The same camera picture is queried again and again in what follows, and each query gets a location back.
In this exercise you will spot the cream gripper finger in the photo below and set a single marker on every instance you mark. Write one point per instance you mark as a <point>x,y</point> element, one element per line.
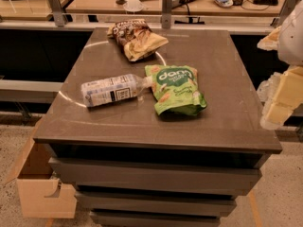
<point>285,95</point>
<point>270,41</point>

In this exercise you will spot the brown chip bag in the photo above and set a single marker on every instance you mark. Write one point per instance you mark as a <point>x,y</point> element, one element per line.
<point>135,38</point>

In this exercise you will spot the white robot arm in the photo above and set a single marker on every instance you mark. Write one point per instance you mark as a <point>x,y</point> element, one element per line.
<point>290,41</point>

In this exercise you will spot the green snack bag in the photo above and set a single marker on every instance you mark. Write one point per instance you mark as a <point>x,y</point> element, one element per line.
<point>176,89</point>

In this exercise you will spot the clear plastic water bottle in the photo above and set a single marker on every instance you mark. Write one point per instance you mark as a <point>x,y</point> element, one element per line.
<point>104,91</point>

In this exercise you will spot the blue white device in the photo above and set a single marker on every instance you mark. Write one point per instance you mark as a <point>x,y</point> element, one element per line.
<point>224,3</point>

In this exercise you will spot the clear plastic lid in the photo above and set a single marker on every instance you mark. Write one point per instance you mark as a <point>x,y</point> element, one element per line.
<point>133,6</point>

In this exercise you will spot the grey drawer cabinet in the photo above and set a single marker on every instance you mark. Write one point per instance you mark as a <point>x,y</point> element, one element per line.
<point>133,167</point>

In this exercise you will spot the open wooden drawer box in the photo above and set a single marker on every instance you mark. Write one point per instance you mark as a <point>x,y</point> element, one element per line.
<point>41,194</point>

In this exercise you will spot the grey metal bracket right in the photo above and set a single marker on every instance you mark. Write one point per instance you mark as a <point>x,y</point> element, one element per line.
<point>287,8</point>

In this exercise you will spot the grey metal bracket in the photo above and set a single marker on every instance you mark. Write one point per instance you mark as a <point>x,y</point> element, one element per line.
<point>287,8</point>
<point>166,14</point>
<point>58,14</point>

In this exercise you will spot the grey metal bracket middle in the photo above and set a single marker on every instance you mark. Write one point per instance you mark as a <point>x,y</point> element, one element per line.
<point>166,14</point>

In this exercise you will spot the grey metal bracket left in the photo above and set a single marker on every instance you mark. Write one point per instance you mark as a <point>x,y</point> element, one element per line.
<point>58,14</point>

